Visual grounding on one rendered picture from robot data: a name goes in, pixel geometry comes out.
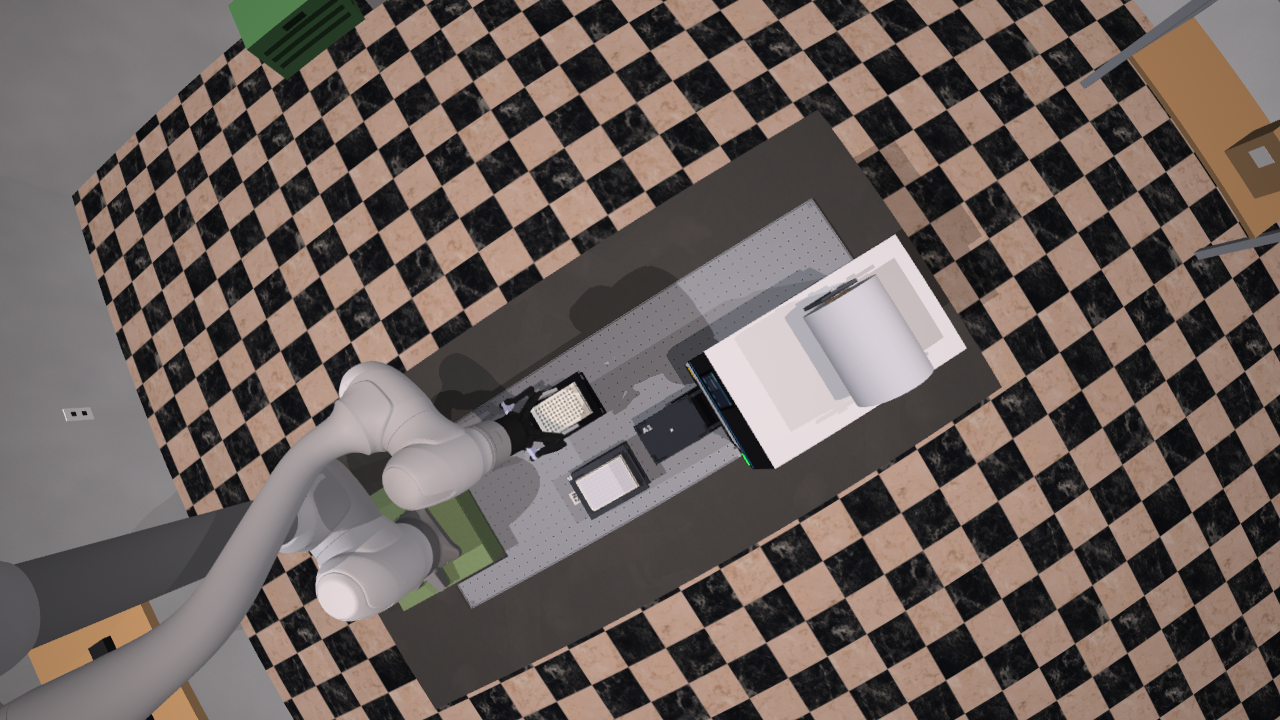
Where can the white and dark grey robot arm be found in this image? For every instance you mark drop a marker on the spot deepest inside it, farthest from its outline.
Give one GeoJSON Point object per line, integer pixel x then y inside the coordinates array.
{"type": "Point", "coordinates": [369, 562]}

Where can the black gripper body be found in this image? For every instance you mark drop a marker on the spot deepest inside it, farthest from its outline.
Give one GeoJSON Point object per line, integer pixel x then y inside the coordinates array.
{"type": "Point", "coordinates": [516, 431]}

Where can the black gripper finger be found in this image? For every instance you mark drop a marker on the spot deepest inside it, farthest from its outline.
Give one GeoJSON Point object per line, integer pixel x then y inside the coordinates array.
{"type": "Point", "coordinates": [540, 436]}
{"type": "Point", "coordinates": [509, 403]}

